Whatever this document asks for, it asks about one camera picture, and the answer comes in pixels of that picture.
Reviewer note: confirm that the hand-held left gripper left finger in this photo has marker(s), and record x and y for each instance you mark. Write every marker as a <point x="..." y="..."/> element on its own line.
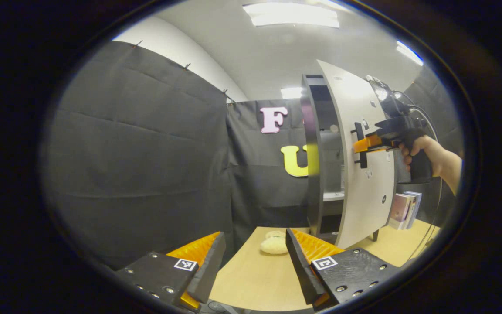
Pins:
<point x="211" y="270"/>

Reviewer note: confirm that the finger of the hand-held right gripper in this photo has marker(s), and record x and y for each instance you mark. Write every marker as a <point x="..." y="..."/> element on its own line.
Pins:
<point x="366" y="143"/>

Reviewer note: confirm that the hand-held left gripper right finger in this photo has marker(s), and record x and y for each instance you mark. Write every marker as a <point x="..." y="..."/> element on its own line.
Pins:
<point x="301" y="270"/>

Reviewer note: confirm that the dark grey cabinet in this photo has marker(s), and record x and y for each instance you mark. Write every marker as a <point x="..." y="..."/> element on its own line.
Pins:
<point x="314" y="174"/>

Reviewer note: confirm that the cream plush toy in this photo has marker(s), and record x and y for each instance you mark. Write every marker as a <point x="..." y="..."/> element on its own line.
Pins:
<point x="274" y="245"/>

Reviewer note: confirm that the pink cover book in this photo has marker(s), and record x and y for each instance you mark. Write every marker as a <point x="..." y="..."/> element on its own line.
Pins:
<point x="399" y="209"/>

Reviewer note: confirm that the blue grey cover book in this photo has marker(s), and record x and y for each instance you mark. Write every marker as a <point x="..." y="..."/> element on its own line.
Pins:
<point x="418" y="205"/>

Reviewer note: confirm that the white cover book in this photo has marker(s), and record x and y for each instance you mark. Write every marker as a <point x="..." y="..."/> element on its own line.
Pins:
<point x="412" y="213"/>

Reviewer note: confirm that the large ceiling light panel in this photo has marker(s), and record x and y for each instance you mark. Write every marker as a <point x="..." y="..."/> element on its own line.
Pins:
<point x="290" y="15"/>

